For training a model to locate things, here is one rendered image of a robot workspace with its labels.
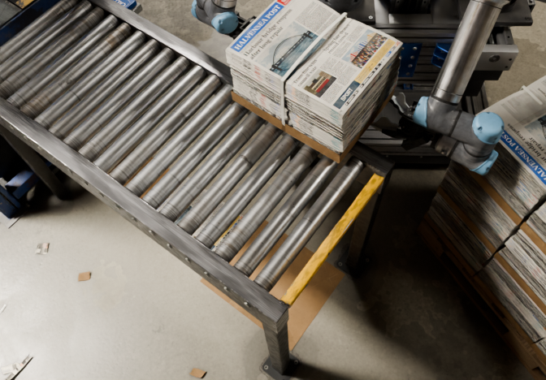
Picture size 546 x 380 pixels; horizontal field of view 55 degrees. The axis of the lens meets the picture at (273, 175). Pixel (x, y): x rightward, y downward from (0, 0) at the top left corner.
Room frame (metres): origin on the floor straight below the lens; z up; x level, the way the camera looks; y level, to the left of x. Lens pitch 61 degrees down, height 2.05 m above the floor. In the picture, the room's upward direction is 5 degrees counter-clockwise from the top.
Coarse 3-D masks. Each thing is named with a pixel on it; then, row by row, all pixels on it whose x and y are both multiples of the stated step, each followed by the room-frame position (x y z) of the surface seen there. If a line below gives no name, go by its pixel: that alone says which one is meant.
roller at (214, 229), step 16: (288, 144) 0.80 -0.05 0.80; (272, 160) 0.75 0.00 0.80; (256, 176) 0.70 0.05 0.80; (240, 192) 0.66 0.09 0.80; (256, 192) 0.66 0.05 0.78; (224, 208) 0.62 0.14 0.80; (240, 208) 0.62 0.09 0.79; (208, 224) 0.57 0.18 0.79; (224, 224) 0.57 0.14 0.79; (208, 240) 0.53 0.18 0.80
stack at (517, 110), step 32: (512, 96) 0.89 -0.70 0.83; (544, 96) 0.88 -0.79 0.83; (512, 128) 0.78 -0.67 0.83; (544, 128) 0.77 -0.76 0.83; (512, 160) 0.68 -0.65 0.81; (544, 160) 0.67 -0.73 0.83; (448, 192) 0.79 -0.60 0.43; (480, 192) 0.70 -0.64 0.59; (512, 192) 0.64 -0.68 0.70; (544, 192) 0.58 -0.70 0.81; (448, 224) 0.74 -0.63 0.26; (480, 224) 0.66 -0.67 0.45; (512, 224) 0.59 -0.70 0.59; (544, 224) 0.53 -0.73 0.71; (448, 256) 0.67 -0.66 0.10; (480, 256) 0.60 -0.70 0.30; (512, 256) 0.53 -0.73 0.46; (544, 256) 0.48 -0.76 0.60; (480, 288) 0.53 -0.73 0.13; (512, 288) 0.47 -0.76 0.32; (544, 288) 0.42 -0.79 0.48; (544, 320) 0.35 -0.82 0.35; (544, 352) 0.28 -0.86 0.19
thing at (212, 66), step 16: (96, 0) 1.45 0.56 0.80; (112, 0) 1.45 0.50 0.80; (128, 16) 1.36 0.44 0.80; (144, 32) 1.28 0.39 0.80; (160, 32) 1.27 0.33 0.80; (176, 48) 1.20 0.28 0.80; (192, 48) 1.19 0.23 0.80; (192, 64) 1.15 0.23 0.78; (208, 64) 1.12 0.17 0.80; (224, 64) 1.12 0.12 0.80; (224, 80) 1.05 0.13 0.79; (304, 144) 0.86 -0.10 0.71; (368, 160) 0.73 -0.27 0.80; (384, 160) 0.72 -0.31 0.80; (368, 176) 0.71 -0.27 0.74; (384, 176) 0.68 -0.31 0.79
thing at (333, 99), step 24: (360, 24) 1.01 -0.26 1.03; (336, 48) 0.94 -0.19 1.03; (360, 48) 0.93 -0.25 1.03; (384, 48) 0.92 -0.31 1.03; (312, 72) 0.86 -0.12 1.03; (336, 72) 0.85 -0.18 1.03; (360, 72) 0.84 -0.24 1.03; (384, 72) 0.87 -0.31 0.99; (312, 96) 0.79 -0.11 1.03; (336, 96) 0.78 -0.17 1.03; (360, 96) 0.78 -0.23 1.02; (384, 96) 0.88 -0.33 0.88; (312, 120) 0.78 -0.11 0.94; (336, 120) 0.73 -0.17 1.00; (360, 120) 0.78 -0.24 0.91; (336, 144) 0.73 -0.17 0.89
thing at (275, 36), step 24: (288, 0) 1.12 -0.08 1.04; (312, 0) 1.11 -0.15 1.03; (264, 24) 1.03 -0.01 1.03; (288, 24) 1.03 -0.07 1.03; (312, 24) 1.03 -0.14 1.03; (240, 48) 0.96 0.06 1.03; (264, 48) 0.95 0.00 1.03; (288, 48) 0.95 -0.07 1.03; (240, 72) 0.94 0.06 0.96; (264, 72) 0.88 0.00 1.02; (240, 96) 0.95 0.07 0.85; (264, 96) 0.89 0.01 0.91
